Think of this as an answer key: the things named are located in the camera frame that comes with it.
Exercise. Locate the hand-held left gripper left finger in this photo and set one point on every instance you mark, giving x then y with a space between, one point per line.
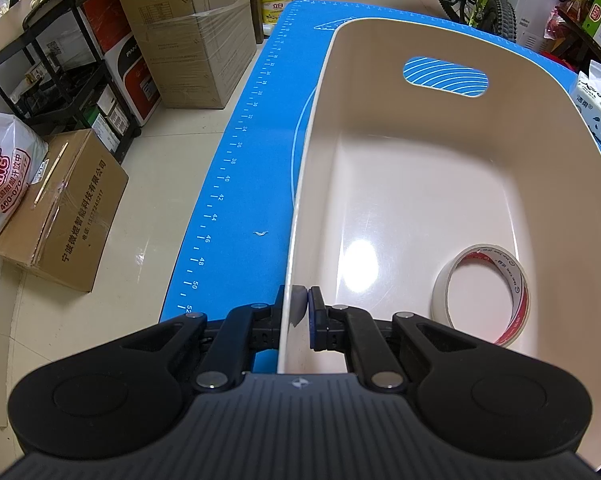
248 327

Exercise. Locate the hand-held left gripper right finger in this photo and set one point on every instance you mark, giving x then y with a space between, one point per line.
313 312

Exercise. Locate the beige plastic storage bin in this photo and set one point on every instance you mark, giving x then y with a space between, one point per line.
405 185

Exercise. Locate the white adhesive tape roll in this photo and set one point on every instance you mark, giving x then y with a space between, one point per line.
519 285

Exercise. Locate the blue measuring mat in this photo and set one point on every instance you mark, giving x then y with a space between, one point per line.
250 185

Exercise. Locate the printed brown cardboard box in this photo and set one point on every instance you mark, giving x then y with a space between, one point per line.
75 210

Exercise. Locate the plastic-wrapped large cardboard box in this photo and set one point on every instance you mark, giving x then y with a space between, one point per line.
195 60

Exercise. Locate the red and white appliance box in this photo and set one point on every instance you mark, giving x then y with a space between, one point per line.
130 80

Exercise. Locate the white plastic bag red print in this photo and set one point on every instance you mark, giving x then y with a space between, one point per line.
5 170

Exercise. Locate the black utility cart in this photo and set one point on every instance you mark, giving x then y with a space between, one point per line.
88 85

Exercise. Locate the yellow detergent bottle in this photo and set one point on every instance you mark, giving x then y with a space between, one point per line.
275 2

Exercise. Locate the white tissue pack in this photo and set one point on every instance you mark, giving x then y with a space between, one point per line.
598 105

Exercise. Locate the green and black bicycle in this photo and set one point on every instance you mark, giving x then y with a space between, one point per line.
498 12

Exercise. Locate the beige paper bag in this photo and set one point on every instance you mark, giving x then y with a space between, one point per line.
3 25

